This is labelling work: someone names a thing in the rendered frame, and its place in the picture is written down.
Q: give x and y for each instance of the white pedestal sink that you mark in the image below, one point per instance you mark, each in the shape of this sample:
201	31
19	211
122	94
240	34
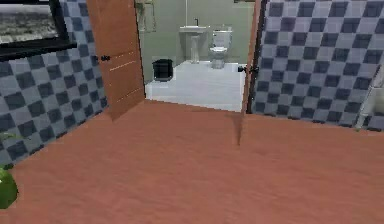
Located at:
193	40

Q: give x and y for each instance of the white toilet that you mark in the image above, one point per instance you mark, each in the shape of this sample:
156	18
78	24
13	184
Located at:
220	45

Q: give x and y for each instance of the green house plant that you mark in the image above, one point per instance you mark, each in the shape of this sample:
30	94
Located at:
6	186

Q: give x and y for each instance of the black bin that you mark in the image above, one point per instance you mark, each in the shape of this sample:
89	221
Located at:
162	70

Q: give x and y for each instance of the green framed wall picture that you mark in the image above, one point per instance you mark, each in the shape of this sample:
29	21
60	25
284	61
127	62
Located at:
145	15

